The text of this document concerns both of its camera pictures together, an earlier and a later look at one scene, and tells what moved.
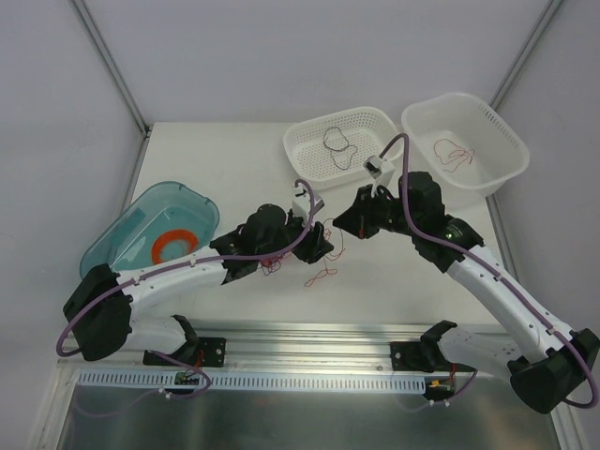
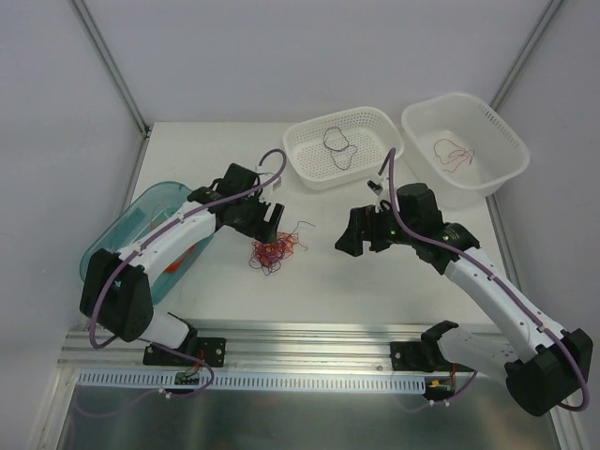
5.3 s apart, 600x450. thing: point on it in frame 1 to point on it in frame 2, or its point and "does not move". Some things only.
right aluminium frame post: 547,15 does not move
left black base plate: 201,352 does not move
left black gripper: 308,241 to 262,217
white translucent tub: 464,144 does not move
